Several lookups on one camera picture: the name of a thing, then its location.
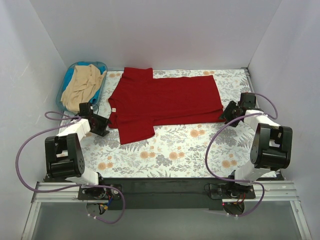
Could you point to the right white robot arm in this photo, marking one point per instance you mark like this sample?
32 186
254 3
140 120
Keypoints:
272 143

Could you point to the aluminium rail frame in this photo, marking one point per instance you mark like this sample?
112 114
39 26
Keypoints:
282 193

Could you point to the blue plastic basket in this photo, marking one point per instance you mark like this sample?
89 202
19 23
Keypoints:
60 105

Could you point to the beige t shirt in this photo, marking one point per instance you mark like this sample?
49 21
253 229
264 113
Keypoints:
85 82

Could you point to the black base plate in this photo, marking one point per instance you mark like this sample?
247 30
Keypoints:
167 193

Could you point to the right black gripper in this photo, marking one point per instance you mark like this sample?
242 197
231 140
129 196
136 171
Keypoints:
227 113

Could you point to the red t shirt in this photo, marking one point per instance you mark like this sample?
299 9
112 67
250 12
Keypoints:
140 102

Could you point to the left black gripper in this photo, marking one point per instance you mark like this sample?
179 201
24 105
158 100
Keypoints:
101 125

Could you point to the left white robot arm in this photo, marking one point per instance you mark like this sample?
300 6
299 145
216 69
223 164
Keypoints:
63 153

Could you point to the floral table mat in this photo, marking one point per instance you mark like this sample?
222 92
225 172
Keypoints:
193 150

